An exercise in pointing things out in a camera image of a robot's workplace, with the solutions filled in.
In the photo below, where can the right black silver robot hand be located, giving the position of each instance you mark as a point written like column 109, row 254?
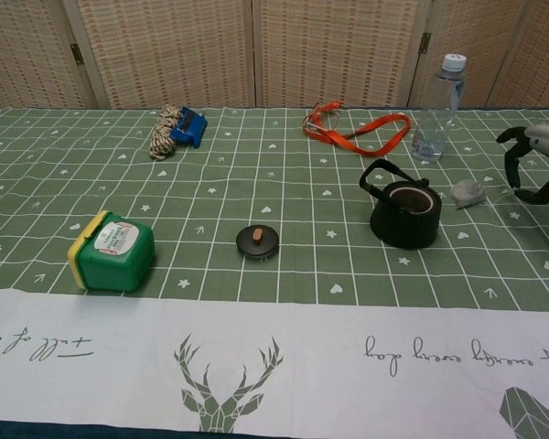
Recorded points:
column 546, row 139

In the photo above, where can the grey tea bag green tag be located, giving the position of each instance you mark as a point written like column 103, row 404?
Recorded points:
column 467, row 194

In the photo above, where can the black cast iron teapot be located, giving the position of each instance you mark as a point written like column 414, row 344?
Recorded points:
column 405, row 226

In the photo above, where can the small black round lid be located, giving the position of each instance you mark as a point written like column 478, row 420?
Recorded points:
column 257, row 241

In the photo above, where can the clear plastic water bottle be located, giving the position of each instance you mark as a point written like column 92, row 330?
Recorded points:
column 434, row 119

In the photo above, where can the woven folding screen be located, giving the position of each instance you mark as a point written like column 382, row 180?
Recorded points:
column 274, row 50

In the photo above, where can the green grid tablecloth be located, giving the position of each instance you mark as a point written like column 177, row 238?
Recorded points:
column 274, row 320

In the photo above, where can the blue plastic tool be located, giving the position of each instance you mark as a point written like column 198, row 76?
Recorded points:
column 188, row 127

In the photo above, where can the green box yellow lid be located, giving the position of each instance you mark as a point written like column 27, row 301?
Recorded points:
column 114, row 258

